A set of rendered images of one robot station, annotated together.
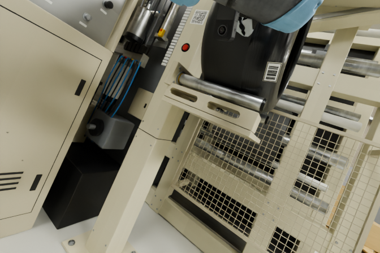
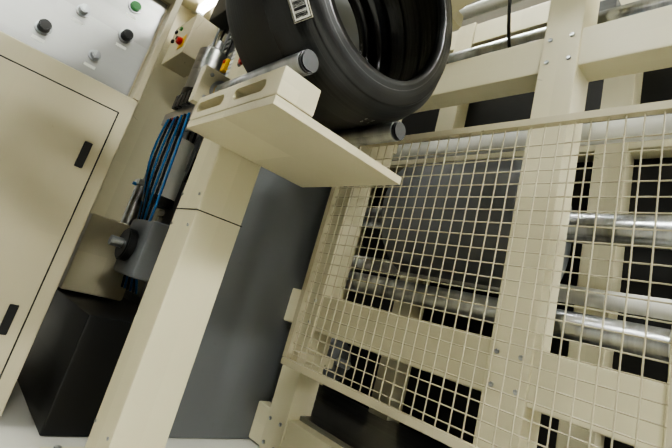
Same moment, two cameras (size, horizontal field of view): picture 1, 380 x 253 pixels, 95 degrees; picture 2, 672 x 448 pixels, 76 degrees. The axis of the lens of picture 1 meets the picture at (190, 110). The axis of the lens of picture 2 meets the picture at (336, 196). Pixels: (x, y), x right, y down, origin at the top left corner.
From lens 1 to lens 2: 0.64 m
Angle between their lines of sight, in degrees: 24
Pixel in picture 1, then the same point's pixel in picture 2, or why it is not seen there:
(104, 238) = (108, 425)
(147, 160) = (182, 252)
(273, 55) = not seen: outside the picture
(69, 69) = (65, 125)
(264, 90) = (312, 42)
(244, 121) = (269, 86)
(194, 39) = not seen: hidden behind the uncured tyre
